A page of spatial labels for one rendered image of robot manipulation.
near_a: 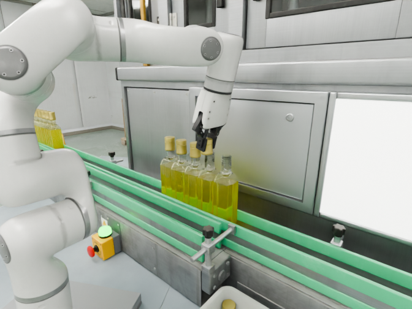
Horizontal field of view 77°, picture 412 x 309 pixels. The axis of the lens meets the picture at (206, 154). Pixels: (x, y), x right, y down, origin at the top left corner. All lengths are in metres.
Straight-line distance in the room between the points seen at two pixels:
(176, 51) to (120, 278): 0.69
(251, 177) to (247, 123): 0.18
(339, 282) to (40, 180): 0.64
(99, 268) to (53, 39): 0.72
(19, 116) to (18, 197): 0.14
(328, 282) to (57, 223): 0.58
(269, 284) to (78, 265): 0.62
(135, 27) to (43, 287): 0.52
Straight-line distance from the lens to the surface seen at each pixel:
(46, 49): 0.50
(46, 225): 0.57
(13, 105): 0.59
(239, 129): 0.84
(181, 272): 0.80
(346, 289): 0.69
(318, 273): 0.68
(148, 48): 0.56
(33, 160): 0.56
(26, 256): 0.57
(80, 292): 0.87
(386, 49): 0.72
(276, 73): 0.77
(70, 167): 0.58
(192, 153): 0.78
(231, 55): 0.64
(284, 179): 0.80
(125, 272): 0.95
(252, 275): 0.76
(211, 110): 0.66
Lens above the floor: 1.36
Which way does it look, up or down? 17 degrees down
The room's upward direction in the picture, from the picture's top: straight up
